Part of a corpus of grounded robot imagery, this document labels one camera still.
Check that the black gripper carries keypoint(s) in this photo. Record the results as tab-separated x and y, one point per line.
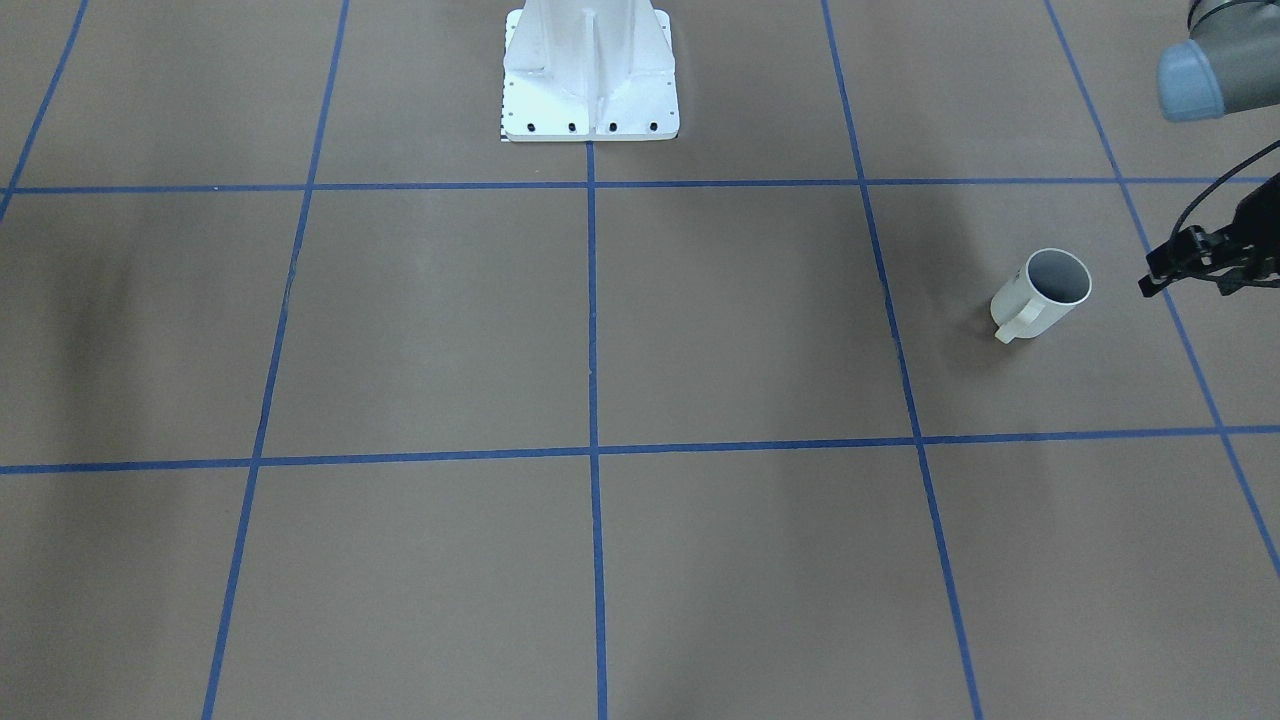
1203	254

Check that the white mug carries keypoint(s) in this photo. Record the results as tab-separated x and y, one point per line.
1045	288

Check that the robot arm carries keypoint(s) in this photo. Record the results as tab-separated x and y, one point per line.
1228	64

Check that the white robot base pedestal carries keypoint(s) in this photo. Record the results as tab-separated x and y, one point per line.
589	71

